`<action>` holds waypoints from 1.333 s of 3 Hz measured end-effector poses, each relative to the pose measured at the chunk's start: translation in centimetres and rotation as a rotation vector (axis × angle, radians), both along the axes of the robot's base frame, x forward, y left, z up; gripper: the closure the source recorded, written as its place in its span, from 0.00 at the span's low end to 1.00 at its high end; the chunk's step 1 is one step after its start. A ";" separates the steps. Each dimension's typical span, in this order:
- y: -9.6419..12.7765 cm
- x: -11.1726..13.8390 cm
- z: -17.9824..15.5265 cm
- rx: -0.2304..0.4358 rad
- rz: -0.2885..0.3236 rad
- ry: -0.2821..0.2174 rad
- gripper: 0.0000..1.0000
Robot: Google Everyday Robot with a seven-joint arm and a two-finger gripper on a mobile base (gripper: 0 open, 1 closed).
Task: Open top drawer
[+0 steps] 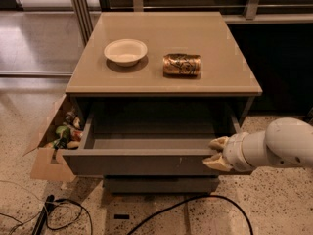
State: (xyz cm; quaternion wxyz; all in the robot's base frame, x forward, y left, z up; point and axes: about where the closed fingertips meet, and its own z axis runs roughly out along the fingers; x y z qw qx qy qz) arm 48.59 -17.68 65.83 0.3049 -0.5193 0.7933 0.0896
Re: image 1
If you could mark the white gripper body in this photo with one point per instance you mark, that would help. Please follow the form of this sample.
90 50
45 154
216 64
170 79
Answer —
234 151

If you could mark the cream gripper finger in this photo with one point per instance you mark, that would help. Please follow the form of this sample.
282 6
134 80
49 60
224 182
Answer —
218 143
217 162

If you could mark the grey top drawer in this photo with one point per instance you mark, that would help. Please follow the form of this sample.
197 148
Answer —
131 144

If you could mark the grey drawer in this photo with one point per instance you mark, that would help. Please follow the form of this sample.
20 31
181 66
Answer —
131 144
160 184

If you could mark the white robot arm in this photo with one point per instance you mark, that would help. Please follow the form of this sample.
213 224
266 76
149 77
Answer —
286 142

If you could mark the grey drawer cabinet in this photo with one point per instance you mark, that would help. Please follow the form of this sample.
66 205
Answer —
225 87

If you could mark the grey bottom drawer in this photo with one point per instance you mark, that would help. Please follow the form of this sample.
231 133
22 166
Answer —
160 184

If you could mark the gold soda can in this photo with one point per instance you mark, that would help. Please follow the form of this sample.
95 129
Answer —
182 64

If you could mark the black tape strip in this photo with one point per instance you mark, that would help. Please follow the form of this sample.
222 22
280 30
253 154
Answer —
121 216

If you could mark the white bowl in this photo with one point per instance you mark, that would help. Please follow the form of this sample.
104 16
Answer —
126 52

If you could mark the snack items in box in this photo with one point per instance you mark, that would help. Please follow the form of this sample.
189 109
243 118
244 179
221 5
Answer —
69 134

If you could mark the cardboard box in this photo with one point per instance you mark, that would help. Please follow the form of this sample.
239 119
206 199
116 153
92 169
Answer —
49 163

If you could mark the black rod on floor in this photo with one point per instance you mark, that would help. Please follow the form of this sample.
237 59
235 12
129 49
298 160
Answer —
42 218

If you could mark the metal railing frame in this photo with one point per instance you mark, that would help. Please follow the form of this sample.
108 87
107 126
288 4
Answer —
244 17

